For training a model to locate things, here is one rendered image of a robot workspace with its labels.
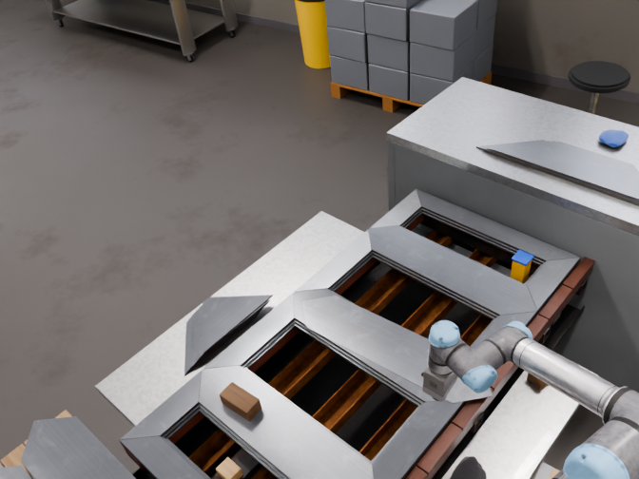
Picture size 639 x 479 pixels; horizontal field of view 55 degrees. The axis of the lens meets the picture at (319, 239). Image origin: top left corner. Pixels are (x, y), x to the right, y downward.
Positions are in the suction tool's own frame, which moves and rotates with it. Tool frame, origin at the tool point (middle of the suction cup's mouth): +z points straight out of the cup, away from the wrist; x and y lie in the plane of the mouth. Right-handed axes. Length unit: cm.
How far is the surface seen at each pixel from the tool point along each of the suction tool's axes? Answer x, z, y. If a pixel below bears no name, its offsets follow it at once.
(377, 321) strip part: -34.8, 13.4, -20.2
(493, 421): 12.4, 27.4, -15.6
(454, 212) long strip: -41, 18, -87
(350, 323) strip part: -42.4, 13.4, -14.3
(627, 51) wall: -46, 82, -360
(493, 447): 16.4, 26.7, -7.3
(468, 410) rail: 6.8, 12.5, -6.9
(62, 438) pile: -90, 10, 73
